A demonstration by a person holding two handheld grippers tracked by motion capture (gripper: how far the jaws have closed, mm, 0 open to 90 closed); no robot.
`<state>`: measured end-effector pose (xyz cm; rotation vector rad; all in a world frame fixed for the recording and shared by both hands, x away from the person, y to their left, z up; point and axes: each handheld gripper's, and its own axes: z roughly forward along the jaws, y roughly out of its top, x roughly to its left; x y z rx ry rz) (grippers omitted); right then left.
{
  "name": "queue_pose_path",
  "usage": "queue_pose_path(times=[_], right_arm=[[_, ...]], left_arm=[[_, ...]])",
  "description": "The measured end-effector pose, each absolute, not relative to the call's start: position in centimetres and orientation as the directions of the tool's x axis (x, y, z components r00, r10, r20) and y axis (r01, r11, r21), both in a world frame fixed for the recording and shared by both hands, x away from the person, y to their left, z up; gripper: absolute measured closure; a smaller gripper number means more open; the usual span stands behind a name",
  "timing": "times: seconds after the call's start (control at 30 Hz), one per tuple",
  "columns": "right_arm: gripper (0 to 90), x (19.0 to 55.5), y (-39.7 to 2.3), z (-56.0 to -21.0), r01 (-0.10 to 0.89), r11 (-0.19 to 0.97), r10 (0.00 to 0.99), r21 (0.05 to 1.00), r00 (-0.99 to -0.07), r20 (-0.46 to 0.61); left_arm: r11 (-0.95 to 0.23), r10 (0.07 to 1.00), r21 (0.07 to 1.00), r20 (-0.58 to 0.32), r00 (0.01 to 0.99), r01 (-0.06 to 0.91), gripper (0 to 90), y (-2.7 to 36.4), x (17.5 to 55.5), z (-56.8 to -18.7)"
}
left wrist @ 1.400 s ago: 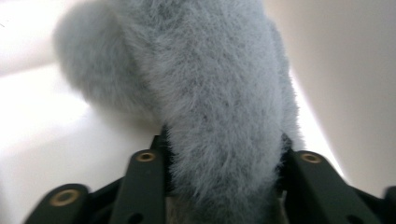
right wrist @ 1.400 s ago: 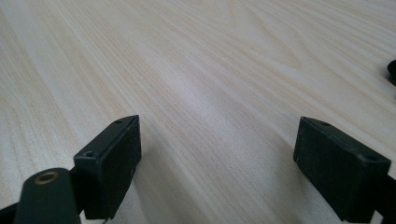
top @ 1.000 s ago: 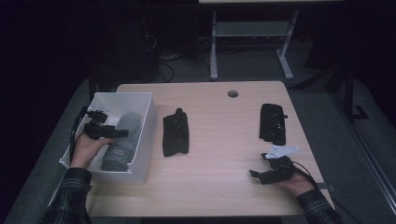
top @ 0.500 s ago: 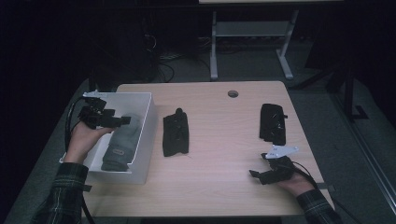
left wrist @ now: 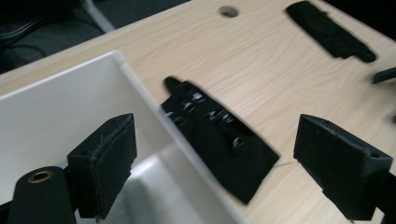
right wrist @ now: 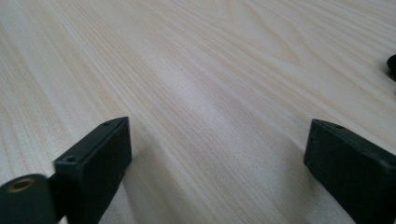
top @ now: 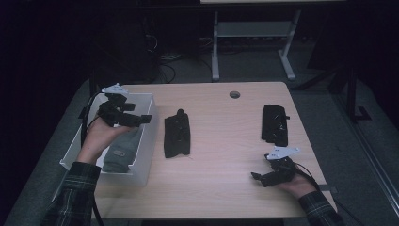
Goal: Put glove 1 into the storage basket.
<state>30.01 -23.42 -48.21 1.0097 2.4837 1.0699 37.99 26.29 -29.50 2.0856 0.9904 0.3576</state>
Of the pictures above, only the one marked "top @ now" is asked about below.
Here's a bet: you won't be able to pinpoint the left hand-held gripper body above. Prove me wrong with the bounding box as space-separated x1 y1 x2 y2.
97 82 139 127

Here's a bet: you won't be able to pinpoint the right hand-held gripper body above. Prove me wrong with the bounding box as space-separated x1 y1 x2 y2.
265 146 301 185

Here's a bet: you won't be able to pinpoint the white box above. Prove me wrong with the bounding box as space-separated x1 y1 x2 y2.
59 92 160 186

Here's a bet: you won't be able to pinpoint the black glove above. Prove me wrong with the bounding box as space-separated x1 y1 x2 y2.
261 104 291 148
163 108 192 159

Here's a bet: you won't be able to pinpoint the grey knitted mitten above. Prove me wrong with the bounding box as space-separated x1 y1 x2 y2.
102 125 144 174

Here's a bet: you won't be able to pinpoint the person's right hand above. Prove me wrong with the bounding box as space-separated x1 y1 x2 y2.
276 173 318 200

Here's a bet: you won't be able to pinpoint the person's left hand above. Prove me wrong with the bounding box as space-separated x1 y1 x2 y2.
76 116 139 164

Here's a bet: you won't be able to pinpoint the black metal stand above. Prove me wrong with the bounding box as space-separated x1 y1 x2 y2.
295 62 373 123

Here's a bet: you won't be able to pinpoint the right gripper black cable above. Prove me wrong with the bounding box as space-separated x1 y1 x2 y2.
294 162 322 191

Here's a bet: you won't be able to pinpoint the black floor cables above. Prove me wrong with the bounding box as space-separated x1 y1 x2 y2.
142 15 215 84

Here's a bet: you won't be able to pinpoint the aluminium rail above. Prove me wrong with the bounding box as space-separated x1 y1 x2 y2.
332 93 399 218

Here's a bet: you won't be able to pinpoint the grey metal desk frame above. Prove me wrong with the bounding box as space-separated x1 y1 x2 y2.
200 0 346 83

